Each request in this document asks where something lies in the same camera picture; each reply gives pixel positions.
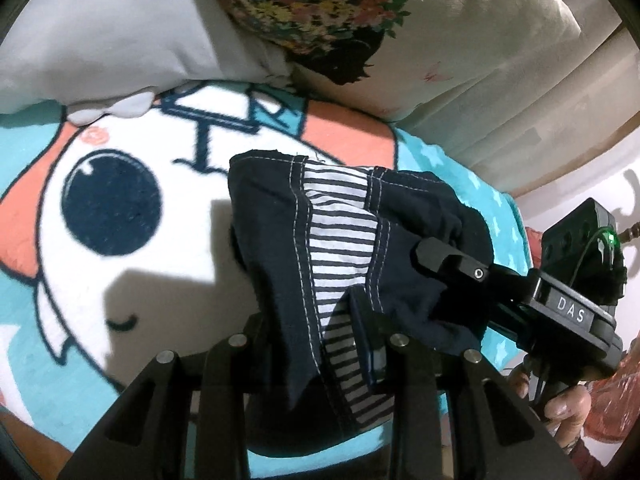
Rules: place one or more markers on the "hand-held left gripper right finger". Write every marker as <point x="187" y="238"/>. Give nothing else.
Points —
<point x="361" y="332"/>

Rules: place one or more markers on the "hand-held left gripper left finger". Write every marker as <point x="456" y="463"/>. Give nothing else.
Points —
<point x="225" y="385"/>

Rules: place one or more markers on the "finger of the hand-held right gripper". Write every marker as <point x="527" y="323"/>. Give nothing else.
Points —
<point x="452" y="259"/>
<point x="510" y="327"/>

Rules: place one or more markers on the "navy striped pants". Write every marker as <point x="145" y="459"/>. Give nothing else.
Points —
<point x="425" y="310"/>

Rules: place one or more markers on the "person's right forearm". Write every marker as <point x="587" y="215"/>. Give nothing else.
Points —
<point x="592" y="462"/>

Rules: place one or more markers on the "person's right hand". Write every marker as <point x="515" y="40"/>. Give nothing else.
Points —
<point x="565" y="410"/>

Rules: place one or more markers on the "red bag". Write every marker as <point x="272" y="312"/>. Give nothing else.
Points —
<point x="617" y="390"/>

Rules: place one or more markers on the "teal star printed blanket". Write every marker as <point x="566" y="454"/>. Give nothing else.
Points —
<point x="150" y="285"/>

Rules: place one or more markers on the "cream floral print pillow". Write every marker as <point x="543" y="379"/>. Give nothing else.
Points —
<point x="450" y="35"/>

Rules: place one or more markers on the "white plush pillow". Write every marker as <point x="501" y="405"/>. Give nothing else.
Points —
<point x="110" y="35"/>

